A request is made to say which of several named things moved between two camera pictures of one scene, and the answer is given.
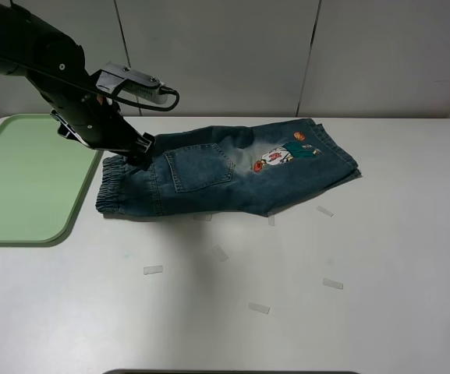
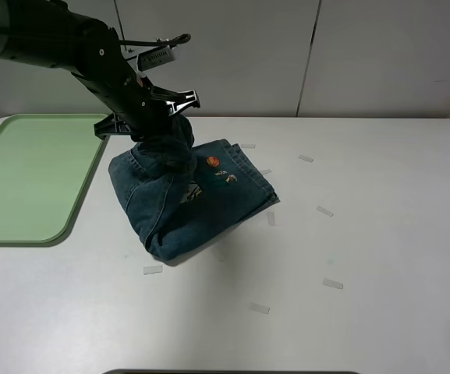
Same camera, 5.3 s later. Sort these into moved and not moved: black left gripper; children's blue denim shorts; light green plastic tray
Moved: children's blue denim shorts; black left gripper
Not moved: light green plastic tray
